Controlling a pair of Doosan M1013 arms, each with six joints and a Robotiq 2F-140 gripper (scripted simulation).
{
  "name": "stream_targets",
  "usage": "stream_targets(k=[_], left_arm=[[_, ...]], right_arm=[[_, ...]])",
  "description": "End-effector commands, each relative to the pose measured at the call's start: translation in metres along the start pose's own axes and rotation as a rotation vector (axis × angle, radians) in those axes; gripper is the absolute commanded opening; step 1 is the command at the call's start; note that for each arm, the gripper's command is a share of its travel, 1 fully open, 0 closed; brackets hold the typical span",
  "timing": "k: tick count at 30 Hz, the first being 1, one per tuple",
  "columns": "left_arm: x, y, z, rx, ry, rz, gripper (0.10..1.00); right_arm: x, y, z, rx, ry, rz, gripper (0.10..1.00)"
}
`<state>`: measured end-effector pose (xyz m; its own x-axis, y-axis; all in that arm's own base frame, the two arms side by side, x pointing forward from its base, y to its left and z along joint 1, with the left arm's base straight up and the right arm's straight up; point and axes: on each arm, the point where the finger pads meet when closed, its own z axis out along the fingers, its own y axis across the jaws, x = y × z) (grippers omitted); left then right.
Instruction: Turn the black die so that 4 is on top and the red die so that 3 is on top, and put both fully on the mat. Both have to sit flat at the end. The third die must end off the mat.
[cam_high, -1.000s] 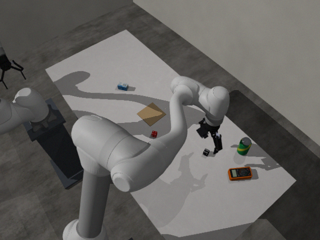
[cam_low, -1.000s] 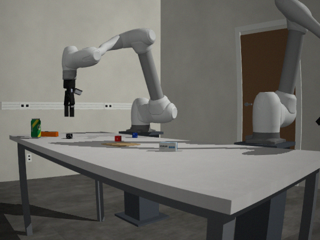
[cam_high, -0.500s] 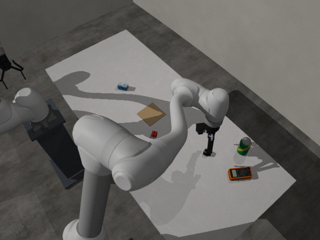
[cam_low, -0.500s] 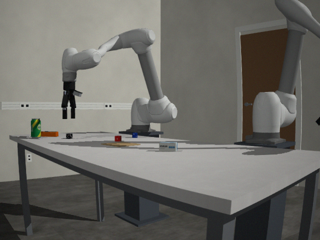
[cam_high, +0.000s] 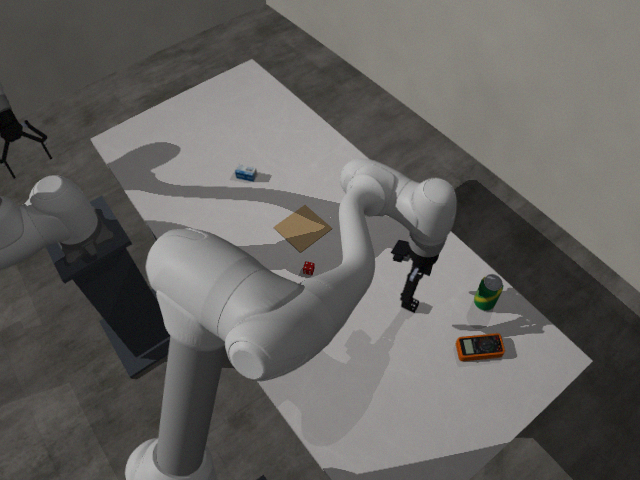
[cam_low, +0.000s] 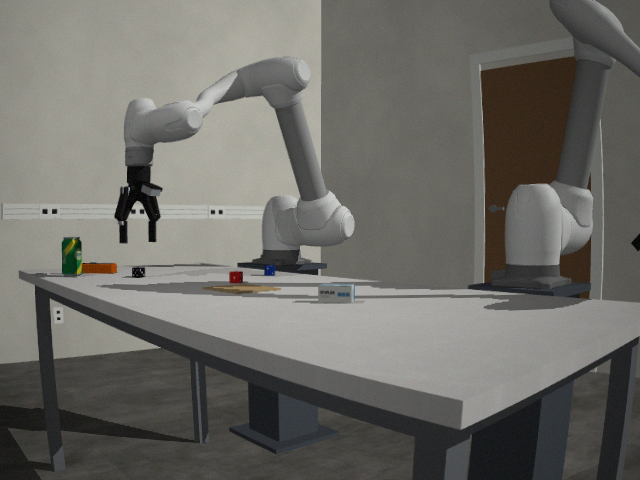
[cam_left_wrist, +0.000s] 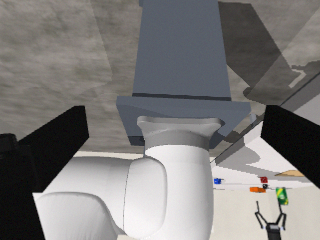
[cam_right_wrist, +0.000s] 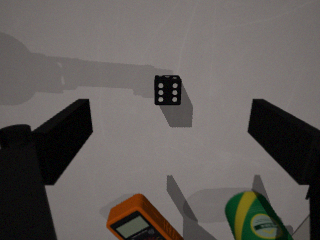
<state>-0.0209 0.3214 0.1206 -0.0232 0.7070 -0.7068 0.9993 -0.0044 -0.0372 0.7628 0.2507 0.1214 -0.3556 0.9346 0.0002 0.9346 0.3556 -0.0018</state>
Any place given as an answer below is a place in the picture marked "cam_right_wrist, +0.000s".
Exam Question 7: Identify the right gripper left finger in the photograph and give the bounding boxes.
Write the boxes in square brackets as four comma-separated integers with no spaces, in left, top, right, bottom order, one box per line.
[0,99,93,240]

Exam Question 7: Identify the black die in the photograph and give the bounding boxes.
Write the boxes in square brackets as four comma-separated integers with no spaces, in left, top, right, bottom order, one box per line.
[154,75,182,105]

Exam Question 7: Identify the green soda can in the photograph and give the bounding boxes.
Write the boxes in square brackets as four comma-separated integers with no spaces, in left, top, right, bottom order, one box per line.
[225,191,294,240]

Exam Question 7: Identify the orange multimeter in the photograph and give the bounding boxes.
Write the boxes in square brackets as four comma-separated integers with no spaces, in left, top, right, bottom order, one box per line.
[106,194,184,240]

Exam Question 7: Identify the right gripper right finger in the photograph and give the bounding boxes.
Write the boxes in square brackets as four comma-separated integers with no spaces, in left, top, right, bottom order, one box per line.
[247,99,320,240]

